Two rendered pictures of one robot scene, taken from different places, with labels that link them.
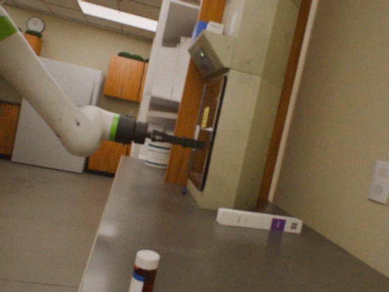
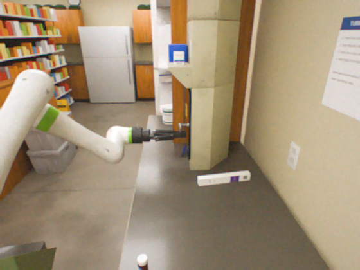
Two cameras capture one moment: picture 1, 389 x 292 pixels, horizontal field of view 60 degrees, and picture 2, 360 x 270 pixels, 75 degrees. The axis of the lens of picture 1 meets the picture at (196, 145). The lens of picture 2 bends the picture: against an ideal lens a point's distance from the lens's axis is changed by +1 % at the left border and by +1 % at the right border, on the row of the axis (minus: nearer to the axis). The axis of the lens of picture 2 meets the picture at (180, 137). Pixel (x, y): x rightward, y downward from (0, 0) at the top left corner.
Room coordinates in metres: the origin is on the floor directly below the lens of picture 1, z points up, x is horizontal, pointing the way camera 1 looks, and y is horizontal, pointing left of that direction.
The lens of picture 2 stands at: (-0.04, -0.16, 1.66)
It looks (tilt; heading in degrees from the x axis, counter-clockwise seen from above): 24 degrees down; 8
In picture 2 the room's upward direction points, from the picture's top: straight up
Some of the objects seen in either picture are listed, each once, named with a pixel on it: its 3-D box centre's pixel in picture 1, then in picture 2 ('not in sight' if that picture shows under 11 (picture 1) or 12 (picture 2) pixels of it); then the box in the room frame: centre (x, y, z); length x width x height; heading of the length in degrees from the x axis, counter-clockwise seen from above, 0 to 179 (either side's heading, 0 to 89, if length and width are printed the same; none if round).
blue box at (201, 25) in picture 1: (206, 38); (177, 53); (1.35, 0.05, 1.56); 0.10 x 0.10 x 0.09; 11
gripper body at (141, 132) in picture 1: (148, 134); (151, 135); (1.11, 0.16, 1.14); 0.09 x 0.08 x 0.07; 101
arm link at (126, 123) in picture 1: (126, 129); (137, 134); (1.10, 0.24, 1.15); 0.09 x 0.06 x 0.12; 11
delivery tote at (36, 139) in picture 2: not in sight; (49, 130); (2.56, 1.94, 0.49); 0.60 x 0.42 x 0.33; 11
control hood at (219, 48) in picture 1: (206, 57); (178, 72); (1.25, 0.03, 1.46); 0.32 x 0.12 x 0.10; 11
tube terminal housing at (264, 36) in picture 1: (245, 104); (210, 96); (1.29, -0.15, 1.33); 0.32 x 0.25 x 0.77; 11
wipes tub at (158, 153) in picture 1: (158, 152); (170, 114); (1.88, 0.20, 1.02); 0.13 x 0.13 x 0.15
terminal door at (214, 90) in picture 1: (204, 131); (187, 119); (1.26, -0.02, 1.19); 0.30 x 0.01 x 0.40; 11
